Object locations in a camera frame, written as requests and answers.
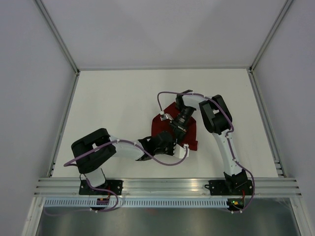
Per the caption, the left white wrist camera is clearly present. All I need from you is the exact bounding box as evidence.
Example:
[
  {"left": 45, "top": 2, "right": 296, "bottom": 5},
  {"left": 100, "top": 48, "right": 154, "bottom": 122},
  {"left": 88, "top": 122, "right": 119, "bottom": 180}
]
[{"left": 173, "top": 144, "right": 190, "bottom": 159}]

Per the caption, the aluminium side rail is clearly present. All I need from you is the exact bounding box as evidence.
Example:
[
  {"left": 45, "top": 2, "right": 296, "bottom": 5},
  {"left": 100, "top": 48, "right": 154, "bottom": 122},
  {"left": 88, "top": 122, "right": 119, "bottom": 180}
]
[
  {"left": 45, "top": 71, "right": 81, "bottom": 177},
  {"left": 247, "top": 67, "right": 287, "bottom": 178}
]

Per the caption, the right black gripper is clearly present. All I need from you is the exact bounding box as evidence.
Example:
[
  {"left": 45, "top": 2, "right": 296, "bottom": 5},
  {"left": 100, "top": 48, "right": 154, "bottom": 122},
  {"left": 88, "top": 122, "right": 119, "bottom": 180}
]
[{"left": 168, "top": 106, "right": 195, "bottom": 143}]

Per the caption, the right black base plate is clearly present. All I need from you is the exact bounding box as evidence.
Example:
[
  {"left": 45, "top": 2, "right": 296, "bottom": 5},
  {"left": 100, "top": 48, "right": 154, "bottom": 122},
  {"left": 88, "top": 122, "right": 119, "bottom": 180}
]
[{"left": 204, "top": 180, "right": 253, "bottom": 196}]

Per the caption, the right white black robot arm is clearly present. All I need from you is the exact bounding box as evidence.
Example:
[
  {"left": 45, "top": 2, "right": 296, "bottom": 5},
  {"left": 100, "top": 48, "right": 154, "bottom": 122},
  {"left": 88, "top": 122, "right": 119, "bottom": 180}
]
[{"left": 170, "top": 90, "right": 255, "bottom": 195}]

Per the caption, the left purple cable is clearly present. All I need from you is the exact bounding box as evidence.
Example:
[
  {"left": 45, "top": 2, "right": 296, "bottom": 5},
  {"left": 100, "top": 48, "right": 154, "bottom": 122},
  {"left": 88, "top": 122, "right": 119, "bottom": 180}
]
[{"left": 44, "top": 139, "right": 189, "bottom": 217}]

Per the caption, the right aluminium frame post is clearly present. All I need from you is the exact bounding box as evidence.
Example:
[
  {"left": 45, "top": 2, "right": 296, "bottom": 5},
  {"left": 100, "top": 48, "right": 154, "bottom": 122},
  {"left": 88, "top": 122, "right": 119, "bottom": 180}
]
[{"left": 248, "top": 0, "right": 295, "bottom": 73}]

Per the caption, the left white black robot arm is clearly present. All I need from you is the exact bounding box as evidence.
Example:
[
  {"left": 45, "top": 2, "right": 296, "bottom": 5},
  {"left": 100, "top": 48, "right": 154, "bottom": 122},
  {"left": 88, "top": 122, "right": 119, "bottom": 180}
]
[{"left": 66, "top": 128, "right": 177, "bottom": 195}]

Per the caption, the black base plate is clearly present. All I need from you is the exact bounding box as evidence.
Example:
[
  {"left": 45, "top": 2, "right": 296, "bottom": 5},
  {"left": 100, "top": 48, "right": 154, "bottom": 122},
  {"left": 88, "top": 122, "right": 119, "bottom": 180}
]
[
  {"left": 204, "top": 180, "right": 253, "bottom": 196},
  {"left": 79, "top": 179, "right": 123, "bottom": 196}
]

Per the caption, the right aluminium side rail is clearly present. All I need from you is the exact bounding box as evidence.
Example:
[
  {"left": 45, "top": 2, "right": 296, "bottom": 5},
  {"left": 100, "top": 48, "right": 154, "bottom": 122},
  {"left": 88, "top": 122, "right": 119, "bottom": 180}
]
[{"left": 247, "top": 67, "right": 287, "bottom": 178}]

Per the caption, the aluminium frame post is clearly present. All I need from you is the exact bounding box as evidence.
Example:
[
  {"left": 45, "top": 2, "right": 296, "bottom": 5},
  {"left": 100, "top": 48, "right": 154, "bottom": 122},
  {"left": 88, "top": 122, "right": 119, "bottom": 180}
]
[
  {"left": 248, "top": 0, "right": 295, "bottom": 73},
  {"left": 33, "top": 0, "right": 80, "bottom": 75}
]

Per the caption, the front aluminium rail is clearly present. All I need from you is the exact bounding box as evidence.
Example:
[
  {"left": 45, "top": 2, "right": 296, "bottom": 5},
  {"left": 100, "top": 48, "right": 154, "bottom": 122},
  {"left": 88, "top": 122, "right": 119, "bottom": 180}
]
[{"left": 33, "top": 177, "right": 302, "bottom": 198}]

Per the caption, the white slotted cable duct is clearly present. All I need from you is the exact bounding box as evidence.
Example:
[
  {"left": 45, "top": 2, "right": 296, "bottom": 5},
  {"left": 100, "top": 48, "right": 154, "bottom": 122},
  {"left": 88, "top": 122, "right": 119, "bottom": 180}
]
[{"left": 44, "top": 197, "right": 228, "bottom": 208}]

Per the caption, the left aluminium frame post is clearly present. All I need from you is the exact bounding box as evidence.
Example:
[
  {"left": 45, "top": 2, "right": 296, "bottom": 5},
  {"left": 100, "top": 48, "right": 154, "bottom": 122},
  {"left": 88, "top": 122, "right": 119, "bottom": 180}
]
[{"left": 33, "top": 0, "right": 80, "bottom": 75}]

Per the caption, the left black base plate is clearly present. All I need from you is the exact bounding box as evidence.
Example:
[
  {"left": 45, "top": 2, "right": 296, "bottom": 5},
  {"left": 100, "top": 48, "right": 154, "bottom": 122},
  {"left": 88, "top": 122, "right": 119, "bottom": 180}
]
[{"left": 79, "top": 179, "right": 123, "bottom": 196}]

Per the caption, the left aluminium side rail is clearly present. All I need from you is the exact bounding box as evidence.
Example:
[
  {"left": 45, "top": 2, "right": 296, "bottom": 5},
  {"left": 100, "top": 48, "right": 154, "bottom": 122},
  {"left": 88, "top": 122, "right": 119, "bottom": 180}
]
[{"left": 45, "top": 71, "right": 81, "bottom": 177}]

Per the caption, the dark red cloth napkin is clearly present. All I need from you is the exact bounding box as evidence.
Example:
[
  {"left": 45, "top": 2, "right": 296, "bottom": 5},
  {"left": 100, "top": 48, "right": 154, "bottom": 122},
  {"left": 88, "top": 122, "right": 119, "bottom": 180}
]
[{"left": 151, "top": 102, "right": 198, "bottom": 151}]

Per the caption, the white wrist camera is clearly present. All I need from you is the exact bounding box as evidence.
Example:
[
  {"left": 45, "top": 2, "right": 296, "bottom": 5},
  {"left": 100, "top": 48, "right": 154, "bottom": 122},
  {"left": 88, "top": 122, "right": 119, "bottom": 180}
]
[
  {"left": 160, "top": 111, "right": 173, "bottom": 121},
  {"left": 173, "top": 144, "right": 190, "bottom": 159}
]

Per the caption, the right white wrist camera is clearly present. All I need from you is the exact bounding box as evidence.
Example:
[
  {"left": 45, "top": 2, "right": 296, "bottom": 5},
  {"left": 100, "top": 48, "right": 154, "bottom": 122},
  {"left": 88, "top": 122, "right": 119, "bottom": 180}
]
[{"left": 160, "top": 111, "right": 173, "bottom": 121}]

